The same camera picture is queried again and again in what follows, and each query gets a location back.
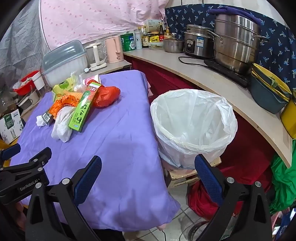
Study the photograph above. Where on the clear glass jug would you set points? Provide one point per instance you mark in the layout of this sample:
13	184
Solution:
5	98

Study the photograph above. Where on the yellow bag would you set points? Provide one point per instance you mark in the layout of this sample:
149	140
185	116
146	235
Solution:
4	146

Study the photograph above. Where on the yellow bowl stack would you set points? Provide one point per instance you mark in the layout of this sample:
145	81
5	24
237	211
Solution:
266	74

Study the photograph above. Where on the green plastic bag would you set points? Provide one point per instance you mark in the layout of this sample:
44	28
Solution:
284	180

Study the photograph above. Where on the pink dotted sheet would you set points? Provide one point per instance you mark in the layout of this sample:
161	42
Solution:
92	18

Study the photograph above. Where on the blue printed cloth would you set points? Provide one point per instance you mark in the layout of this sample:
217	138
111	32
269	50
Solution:
185	14

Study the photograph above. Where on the clear food container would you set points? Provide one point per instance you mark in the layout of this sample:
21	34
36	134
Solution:
156	45

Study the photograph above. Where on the purple tablecloth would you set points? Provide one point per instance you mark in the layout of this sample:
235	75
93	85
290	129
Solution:
115	139

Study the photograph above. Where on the dark teal bowl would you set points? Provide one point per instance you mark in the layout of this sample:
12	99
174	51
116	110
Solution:
266	99

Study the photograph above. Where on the dark red bottle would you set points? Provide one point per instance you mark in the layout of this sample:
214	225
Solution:
161	32

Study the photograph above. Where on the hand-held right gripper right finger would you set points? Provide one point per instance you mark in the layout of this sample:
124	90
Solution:
208	178

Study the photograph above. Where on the purple cloth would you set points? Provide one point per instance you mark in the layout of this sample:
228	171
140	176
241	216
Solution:
231	10

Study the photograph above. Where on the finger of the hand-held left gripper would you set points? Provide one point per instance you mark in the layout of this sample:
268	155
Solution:
10	150
34	160

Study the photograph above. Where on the grey patterned sheet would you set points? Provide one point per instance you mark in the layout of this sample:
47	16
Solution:
23	46

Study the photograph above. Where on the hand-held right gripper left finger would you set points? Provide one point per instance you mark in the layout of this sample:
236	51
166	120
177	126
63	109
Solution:
87	178

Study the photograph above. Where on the clear plastic bag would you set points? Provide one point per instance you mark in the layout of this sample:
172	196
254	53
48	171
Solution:
78	87

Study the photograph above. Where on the pink kettle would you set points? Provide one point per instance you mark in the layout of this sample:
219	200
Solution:
113	49

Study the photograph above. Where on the grey lidded dish container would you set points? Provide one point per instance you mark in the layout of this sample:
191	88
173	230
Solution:
62	58

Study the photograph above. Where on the white carton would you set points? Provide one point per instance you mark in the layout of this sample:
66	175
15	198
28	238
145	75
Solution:
153	26

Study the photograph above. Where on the yellow-green snack bag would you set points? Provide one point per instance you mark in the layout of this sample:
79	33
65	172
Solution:
60	88

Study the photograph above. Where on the beige plastic box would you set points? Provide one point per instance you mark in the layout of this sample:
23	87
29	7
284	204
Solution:
29	100

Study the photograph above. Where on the black induction cooktop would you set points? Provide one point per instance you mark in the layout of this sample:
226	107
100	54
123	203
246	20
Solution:
231	74

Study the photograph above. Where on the white glass kettle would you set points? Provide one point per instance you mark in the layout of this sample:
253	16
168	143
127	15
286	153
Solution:
94	54

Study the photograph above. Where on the red cloth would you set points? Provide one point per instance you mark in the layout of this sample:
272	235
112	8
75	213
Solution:
166	78

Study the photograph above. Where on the wooden stool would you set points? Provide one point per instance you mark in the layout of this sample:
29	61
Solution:
180	176

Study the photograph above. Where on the red basin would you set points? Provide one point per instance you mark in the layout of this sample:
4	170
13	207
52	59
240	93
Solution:
25	89

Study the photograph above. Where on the yellow pot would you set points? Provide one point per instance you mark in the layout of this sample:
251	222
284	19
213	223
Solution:
289	115

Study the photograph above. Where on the red plastic bag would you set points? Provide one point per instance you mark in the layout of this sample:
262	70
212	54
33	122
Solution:
107	96

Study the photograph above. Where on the orange plastic bag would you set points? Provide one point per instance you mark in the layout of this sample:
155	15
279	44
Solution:
62	102

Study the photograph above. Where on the pink paper cup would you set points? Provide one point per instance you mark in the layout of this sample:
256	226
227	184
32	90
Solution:
92	78

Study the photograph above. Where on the amber bottle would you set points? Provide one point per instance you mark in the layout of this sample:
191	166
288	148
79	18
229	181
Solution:
168	34

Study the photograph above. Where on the dark sauce bottle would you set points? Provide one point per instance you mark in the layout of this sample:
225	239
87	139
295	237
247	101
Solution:
145	40

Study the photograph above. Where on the white tissue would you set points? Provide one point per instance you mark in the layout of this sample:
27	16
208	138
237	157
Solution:
39	121
61	129

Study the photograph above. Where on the green cardboard box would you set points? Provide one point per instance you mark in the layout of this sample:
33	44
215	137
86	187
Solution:
81	113

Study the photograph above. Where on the steel rice cooker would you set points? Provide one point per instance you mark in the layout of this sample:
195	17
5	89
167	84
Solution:
198	46

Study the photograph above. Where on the trash bin with white liner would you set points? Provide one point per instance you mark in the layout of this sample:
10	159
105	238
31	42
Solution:
196	115

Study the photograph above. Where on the small steel pot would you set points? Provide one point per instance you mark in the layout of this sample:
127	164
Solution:
173	45

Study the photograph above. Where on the printed cardboard box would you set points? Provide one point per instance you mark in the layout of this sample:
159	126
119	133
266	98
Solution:
10	126

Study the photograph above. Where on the green can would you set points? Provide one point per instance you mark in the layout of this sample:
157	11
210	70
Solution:
127	42

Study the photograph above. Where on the small dark box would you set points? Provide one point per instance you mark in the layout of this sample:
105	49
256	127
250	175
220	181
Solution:
47	117

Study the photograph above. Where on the steel steamer pot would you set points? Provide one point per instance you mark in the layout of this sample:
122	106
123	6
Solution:
233	48

